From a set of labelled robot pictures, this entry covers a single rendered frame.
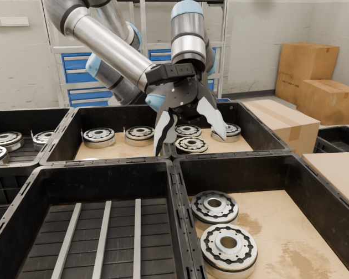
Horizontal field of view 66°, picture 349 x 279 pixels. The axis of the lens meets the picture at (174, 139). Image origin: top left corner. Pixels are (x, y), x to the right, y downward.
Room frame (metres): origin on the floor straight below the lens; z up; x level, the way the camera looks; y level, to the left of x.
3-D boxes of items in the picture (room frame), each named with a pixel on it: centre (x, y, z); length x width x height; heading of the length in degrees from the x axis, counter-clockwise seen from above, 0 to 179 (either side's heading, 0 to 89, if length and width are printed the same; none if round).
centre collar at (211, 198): (0.46, -0.09, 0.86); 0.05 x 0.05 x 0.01
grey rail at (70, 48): (2.75, 0.30, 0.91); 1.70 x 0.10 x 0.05; 107
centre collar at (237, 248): (0.35, -0.10, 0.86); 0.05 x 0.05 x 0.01
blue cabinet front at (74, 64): (2.61, 0.67, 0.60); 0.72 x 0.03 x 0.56; 107
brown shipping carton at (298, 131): (1.04, -0.39, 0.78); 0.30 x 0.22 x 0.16; 20
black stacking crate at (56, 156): (0.72, 0.18, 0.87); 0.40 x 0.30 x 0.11; 6
